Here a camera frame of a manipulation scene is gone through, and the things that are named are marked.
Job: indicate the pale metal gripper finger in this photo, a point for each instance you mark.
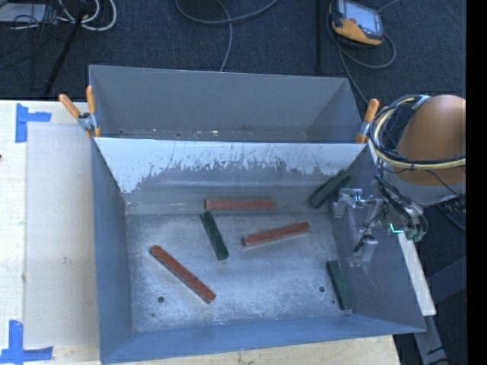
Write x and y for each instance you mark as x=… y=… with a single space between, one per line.
x=352 y=199
x=366 y=247

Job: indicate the dark green flat block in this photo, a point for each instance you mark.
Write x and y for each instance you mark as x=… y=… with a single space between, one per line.
x=328 y=190
x=214 y=236
x=339 y=285

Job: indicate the red-brown flat block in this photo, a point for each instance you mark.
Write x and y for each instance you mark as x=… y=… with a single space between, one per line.
x=182 y=274
x=239 y=204
x=275 y=234

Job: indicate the grey metal bin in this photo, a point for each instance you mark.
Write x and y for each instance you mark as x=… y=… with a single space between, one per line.
x=243 y=287

